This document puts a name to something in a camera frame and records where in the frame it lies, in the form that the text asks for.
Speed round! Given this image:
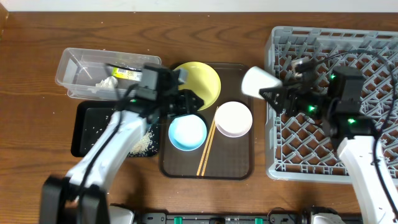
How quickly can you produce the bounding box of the small white green cup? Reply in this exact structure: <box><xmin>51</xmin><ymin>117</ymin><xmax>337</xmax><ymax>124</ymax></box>
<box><xmin>241</xmin><ymin>67</ymin><xmax>282</xmax><ymax>99</ymax></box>

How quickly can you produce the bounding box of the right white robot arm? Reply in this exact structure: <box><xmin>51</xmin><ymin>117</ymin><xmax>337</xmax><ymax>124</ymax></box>
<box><xmin>258</xmin><ymin>61</ymin><xmax>397</xmax><ymax>223</ymax></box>

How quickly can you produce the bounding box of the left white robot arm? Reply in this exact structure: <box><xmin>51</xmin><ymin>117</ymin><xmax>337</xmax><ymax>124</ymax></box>
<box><xmin>39</xmin><ymin>63</ymin><xmax>204</xmax><ymax>223</ymax></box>

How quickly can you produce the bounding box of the clear plastic waste bin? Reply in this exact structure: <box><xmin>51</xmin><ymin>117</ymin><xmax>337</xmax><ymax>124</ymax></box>
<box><xmin>55</xmin><ymin>48</ymin><xmax>162</xmax><ymax>100</ymax></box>

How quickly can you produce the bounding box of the pile of rice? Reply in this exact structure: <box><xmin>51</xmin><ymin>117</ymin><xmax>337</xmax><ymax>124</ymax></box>
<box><xmin>93</xmin><ymin>114</ymin><xmax>155</xmax><ymax>156</ymax></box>

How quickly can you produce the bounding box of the white tissue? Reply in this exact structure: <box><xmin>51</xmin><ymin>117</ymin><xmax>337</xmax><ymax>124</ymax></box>
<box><xmin>95</xmin><ymin>76</ymin><xmax>118</xmax><ymax>88</ymax></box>

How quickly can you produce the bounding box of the wooden chopstick right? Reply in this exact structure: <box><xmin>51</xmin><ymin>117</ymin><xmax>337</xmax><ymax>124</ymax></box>
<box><xmin>200</xmin><ymin>124</ymin><xmax>216</xmax><ymax>176</ymax></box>

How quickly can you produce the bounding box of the yellow plate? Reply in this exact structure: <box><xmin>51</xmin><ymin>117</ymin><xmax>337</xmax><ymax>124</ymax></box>
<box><xmin>175</xmin><ymin>62</ymin><xmax>221</xmax><ymax>111</ymax></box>

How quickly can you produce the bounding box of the light blue bowl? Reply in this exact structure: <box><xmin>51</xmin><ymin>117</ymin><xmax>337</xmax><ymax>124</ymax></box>
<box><xmin>168</xmin><ymin>114</ymin><xmax>207</xmax><ymax>151</ymax></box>

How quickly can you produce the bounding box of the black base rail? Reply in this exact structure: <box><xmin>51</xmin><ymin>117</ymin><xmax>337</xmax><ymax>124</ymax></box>
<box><xmin>133</xmin><ymin>213</ymin><xmax>308</xmax><ymax>224</ymax></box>

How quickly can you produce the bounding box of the pink white bowl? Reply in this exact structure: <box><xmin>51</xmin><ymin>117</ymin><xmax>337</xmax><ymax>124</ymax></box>
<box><xmin>215</xmin><ymin>101</ymin><xmax>252</xmax><ymax>138</ymax></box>

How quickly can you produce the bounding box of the grey dishwasher rack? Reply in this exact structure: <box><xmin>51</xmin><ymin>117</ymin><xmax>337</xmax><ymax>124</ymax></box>
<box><xmin>265</xmin><ymin>26</ymin><xmax>397</xmax><ymax>184</ymax></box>

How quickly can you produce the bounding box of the wooden chopstick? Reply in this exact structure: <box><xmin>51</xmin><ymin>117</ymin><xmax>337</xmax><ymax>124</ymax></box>
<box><xmin>197</xmin><ymin>116</ymin><xmax>215</xmax><ymax>177</ymax></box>
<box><xmin>200</xmin><ymin>124</ymin><xmax>216</xmax><ymax>176</ymax></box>

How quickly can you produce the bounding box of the wooden chopstick left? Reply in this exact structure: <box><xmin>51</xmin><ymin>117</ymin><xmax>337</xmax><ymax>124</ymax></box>
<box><xmin>197</xmin><ymin>116</ymin><xmax>215</xmax><ymax>177</ymax></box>

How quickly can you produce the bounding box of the yellow green snack wrapper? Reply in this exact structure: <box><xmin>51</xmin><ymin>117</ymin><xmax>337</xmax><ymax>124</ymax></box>
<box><xmin>111</xmin><ymin>67</ymin><xmax>142</xmax><ymax>82</ymax></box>

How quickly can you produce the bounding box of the black waste tray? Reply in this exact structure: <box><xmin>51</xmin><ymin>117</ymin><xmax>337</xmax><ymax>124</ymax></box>
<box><xmin>71</xmin><ymin>101</ymin><xmax>160</xmax><ymax>157</ymax></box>

